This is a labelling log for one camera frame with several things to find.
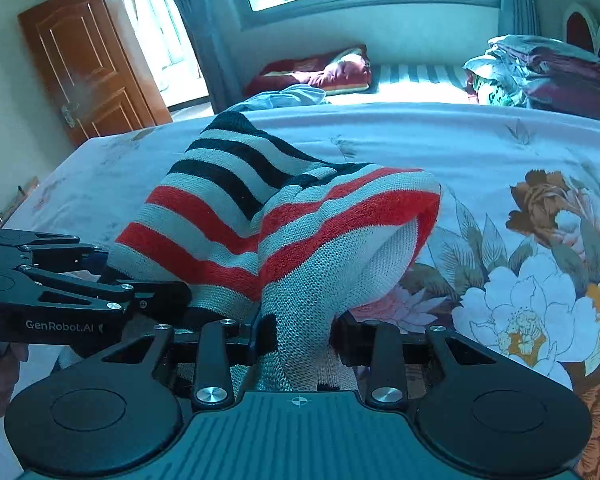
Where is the stack of folded quilts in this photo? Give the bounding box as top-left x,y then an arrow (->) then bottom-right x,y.
462,34 -> 600,124

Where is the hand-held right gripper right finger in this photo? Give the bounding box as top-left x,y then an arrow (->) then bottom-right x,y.
332,312 -> 499,408

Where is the red scalloped headboard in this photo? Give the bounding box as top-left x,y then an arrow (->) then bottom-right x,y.
562,2 -> 600,69

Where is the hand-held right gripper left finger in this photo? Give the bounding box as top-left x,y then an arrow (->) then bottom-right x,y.
101,318 -> 261,411

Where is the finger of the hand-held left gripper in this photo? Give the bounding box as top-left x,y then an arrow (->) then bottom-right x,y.
16,264 -> 192,322
19,241 -> 110,275

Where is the red pillow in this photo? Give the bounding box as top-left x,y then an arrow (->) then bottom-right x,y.
244,44 -> 373,99

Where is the light blue cloth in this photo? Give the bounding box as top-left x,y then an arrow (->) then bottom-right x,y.
227,84 -> 332,114

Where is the striped mattress sheet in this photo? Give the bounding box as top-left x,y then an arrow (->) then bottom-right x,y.
325,62 -> 482,106

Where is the floral bed sheet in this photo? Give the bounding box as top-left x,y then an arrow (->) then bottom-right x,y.
0,102 -> 600,480

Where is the wooden door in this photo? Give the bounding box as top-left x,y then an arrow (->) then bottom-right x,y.
18,0 -> 174,149

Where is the striped knit sweater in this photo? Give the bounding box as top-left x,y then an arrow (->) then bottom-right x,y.
55,111 -> 442,394

